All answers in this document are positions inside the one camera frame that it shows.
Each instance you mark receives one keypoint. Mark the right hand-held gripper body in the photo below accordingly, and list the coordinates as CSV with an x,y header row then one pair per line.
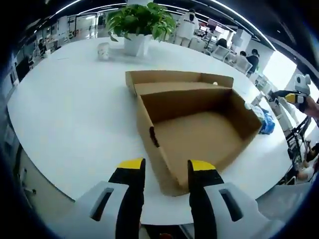
x,y
302,83

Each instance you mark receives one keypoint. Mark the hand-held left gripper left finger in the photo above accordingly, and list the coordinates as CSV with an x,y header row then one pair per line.
x,y
129,199

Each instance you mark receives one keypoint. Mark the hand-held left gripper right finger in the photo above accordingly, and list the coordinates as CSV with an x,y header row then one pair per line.
x,y
202,199

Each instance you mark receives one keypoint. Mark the blue soft wipes pack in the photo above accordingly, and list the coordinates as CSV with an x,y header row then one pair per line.
x,y
268,124

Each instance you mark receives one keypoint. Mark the brown cardboard shoe box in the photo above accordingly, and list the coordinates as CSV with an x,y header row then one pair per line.
x,y
199,129

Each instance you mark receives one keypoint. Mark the person's right hand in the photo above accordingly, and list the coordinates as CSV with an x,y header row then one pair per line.
x,y
312,107

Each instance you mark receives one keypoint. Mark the person's left hand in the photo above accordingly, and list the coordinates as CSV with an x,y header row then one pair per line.
x,y
165,236

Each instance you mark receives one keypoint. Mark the black tripod stand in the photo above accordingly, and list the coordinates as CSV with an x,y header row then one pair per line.
x,y
297,139

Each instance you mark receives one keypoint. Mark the white office chair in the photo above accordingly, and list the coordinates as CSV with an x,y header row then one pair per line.
x,y
243,64
221,52

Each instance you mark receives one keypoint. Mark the grey mesh office chair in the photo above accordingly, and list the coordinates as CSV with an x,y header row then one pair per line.
x,y
286,199

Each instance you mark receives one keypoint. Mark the large display screen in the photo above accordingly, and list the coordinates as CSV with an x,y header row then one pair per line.
x,y
215,25

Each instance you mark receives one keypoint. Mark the white paper cup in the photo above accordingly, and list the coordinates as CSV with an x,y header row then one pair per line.
x,y
103,51

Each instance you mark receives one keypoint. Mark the green potted plant white pot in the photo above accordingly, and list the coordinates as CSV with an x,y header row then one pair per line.
x,y
139,22

